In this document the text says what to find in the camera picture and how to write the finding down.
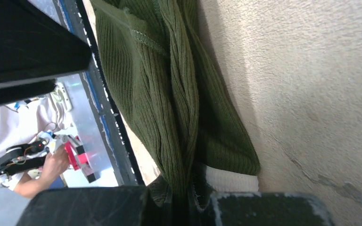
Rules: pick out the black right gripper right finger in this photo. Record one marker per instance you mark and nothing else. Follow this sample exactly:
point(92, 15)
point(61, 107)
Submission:
point(199, 201)

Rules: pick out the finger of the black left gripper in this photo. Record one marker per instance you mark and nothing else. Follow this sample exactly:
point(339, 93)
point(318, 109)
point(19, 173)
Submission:
point(34, 51)

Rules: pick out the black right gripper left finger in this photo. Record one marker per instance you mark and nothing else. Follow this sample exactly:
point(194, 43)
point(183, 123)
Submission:
point(158, 205)

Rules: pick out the olive green underwear cream waistband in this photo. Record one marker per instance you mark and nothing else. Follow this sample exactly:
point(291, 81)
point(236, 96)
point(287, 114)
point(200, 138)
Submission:
point(168, 90)

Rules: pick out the background person forearm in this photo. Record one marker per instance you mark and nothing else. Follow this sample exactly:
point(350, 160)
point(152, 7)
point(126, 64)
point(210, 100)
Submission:
point(28, 187)

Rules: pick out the background person hand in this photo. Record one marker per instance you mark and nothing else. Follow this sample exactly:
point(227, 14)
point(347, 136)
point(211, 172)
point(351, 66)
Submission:
point(55, 164)

